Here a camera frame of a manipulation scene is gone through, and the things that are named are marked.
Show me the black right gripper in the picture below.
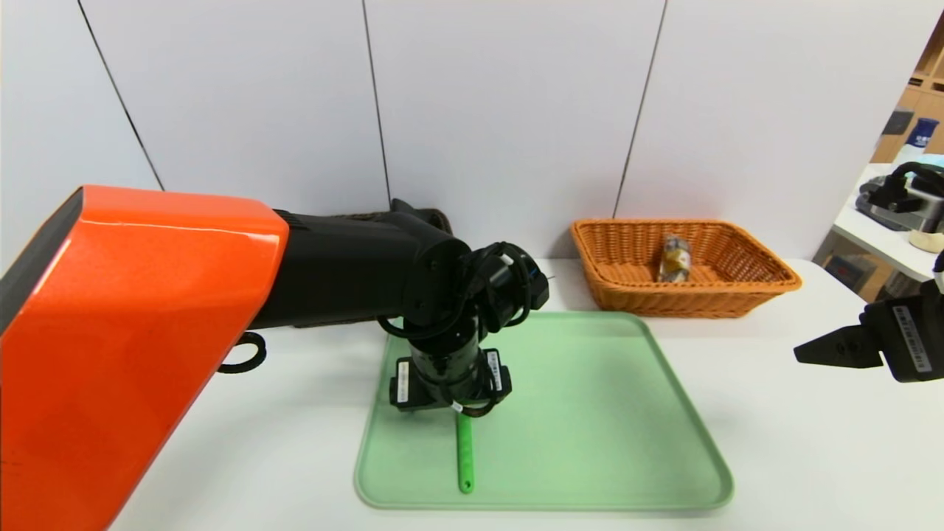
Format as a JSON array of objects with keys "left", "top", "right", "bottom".
[{"left": 793, "top": 293, "right": 944, "bottom": 383}]

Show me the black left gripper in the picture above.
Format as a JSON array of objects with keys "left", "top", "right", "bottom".
[{"left": 389, "top": 336, "right": 513, "bottom": 412}]

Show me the yellow spoon with green handle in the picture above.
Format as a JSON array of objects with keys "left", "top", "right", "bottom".
[{"left": 456, "top": 412, "right": 475, "bottom": 494}]

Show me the plastic brown snack roll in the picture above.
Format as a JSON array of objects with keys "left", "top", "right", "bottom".
[{"left": 659, "top": 235, "right": 694, "bottom": 284}]

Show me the dark brown wicker basket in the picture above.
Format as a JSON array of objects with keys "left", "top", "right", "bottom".
[{"left": 295, "top": 209, "right": 454, "bottom": 329}]

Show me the orange wicker basket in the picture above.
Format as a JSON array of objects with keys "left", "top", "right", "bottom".
[{"left": 572, "top": 218, "right": 803, "bottom": 319}]

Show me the white side table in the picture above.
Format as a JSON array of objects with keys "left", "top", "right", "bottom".
[{"left": 832, "top": 166, "right": 944, "bottom": 282}]

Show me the grey black pouch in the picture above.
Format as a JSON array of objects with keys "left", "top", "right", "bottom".
[{"left": 855, "top": 193, "right": 908, "bottom": 231}]

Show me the light green plastic tray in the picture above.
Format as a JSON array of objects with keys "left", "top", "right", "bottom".
[{"left": 355, "top": 311, "right": 735, "bottom": 511}]

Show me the wooden shelf unit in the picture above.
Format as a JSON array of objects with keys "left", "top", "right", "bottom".
[{"left": 874, "top": 15, "right": 944, "bottom": 163}]

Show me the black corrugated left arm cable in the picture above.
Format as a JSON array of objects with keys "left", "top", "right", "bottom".
[{"left": 219, "top": 332, "right": 267, "bottom": 374}]

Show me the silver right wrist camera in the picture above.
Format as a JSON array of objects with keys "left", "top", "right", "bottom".
[{"left": 859, "top": 161, "right": 944, "bottom": 235}]

